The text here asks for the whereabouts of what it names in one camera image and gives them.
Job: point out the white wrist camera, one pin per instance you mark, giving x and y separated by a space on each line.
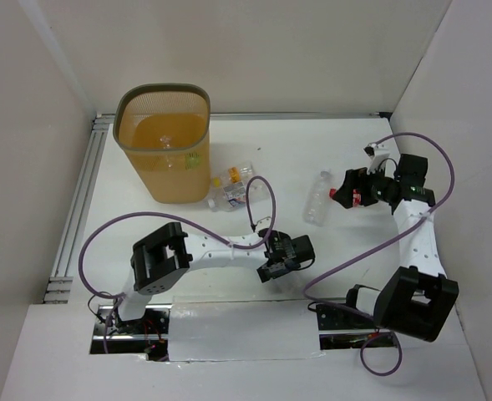
263 224
378 155

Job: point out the crushed clear bottle white cap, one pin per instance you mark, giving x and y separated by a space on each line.
166 154

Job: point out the aluminium frame rail back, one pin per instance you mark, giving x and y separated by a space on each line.
299 115

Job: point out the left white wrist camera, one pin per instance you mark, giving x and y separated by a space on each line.
263 224

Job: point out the green plastic bottle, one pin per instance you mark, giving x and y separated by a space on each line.
192 160

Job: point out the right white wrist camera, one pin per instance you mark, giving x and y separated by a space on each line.
378 155

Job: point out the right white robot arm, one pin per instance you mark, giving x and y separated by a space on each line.
418 298

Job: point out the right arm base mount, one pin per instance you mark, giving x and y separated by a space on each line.
339 329

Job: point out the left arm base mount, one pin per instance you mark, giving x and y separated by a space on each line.
147 337

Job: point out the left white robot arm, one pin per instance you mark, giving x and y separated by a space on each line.
160 259

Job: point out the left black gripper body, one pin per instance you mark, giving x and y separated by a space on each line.
273 270

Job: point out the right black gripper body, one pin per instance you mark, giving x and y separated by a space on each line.
378 186

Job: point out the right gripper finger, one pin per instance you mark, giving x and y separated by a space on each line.
345 199
354 180

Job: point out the yellow mesh waste bin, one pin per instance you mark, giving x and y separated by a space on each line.
179 110

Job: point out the red cap cola bottle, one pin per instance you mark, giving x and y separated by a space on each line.
356 198

